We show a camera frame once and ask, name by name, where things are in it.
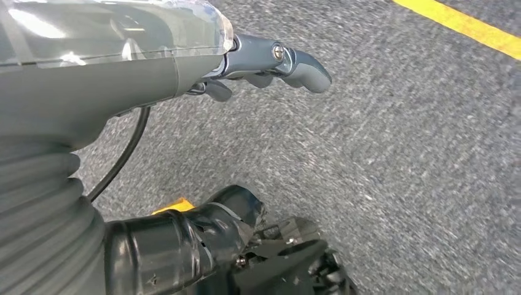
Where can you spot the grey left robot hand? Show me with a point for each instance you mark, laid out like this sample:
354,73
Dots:
101,81

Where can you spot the yellow floor tape marking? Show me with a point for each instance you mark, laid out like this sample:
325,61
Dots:
177,205
468,25

